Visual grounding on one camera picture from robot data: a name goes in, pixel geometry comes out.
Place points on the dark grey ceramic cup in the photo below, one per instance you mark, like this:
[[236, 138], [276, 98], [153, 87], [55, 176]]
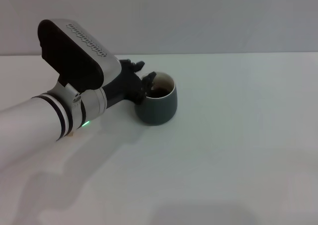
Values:
[[161, 110]]

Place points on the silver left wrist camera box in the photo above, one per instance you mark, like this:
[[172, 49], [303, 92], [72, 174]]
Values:
[[74, 58]]

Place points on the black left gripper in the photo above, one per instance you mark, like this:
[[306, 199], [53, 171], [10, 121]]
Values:
[[124, 86]]

